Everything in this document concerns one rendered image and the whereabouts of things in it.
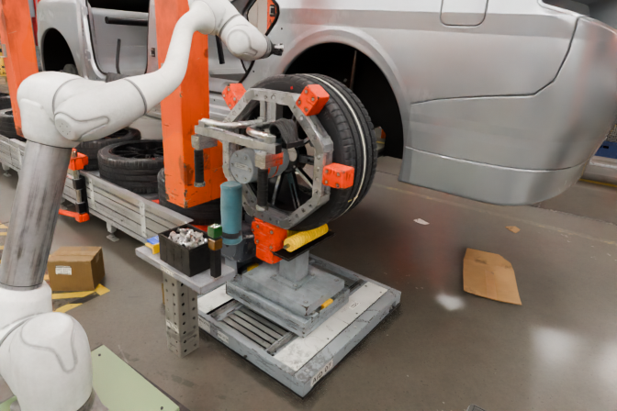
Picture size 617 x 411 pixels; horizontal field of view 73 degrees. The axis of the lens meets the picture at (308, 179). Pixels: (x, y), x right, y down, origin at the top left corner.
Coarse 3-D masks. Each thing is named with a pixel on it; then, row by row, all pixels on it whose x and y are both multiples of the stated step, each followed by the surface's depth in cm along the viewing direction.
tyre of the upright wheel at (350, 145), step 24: (336, 96) 160; (336, 120) 152; (360, 120) 162; (336, 144) 154; (360, 144) 160; (360, 168) 160; (336, 192) 159; (360, 192) 170; (312, 216) 169; (336, 216) 169
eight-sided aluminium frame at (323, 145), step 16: (256, 96) 163; (272, 96) 158; (288, 96) 152; (240, 112) 170; (304, 128) 151; (320, 128) 152; (224, 144) 181; (320, 144) 148; (224, 160) 183; (320, 160) 150; (320, 176) 152; (320, 192) 153; (272, 208) 179; (304, 208) 160; (288, 224) 167
